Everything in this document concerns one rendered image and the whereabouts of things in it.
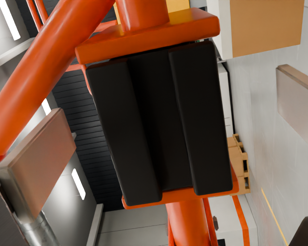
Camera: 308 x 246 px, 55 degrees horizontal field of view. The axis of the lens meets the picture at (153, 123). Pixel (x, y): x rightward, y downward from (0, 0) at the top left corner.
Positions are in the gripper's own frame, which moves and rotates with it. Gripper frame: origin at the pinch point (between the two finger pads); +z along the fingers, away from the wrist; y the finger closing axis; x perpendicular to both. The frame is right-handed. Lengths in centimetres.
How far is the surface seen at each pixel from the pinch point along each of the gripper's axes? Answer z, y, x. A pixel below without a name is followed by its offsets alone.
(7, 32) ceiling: 918, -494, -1
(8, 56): 813, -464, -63
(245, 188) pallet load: 614, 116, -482
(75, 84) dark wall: 1070, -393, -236
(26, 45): 947, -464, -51
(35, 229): 472, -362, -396
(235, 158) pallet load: 603, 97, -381
